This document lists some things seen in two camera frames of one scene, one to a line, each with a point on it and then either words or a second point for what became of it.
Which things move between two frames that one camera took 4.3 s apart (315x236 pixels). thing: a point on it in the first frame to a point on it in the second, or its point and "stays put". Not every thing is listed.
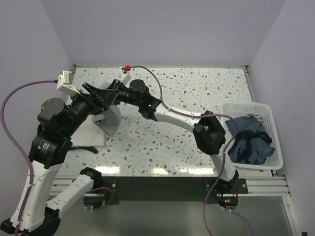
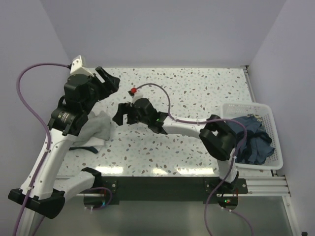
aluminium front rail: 266,186 stays put
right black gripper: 116,84 to 125,108
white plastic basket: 271,161 stays put
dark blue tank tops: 252,143 stays put
